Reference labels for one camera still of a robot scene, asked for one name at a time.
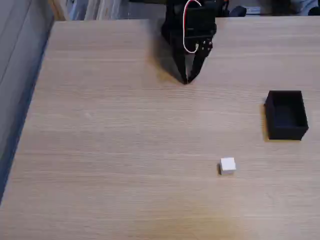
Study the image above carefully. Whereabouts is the small black rounded object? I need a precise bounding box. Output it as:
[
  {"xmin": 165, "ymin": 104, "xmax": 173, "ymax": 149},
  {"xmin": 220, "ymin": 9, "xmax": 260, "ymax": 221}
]
[{"xmin": 228, "ymin": 6, "xmax": 248, "ymax": 18}]

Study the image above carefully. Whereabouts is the white block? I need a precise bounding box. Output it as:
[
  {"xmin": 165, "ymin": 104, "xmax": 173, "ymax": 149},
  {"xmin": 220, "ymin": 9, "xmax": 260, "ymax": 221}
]
[{"xmin": 219, "ymin": 157, "xmax": 237, "ymax": 176}]

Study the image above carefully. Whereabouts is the red white gripper cable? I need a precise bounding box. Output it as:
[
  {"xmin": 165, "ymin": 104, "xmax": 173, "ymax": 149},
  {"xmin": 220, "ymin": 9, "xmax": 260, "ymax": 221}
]
[{"xmin": 182, "ymin": 0, "xmax": 203, "ymax": 54}]

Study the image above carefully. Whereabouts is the pale upright panels stack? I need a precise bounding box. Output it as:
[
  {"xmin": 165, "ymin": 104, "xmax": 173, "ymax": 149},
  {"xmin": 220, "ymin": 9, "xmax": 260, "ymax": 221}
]
[{"xmin": 69, "ymin": 0, "xmax": 131, "ymax": 21}]

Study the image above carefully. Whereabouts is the light wooden board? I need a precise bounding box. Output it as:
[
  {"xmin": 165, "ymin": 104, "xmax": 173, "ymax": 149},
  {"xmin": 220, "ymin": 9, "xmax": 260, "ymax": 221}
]
[{"xmin": 48, "ymin": 0, "xmax": 69, "ymax": 22}]

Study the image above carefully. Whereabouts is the black open box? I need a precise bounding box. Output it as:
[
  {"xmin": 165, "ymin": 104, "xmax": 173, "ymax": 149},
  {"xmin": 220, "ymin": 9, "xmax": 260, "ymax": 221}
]
[{"xmin": 264, "ymin": 90, "xmax": 310, "ymax": 141}]

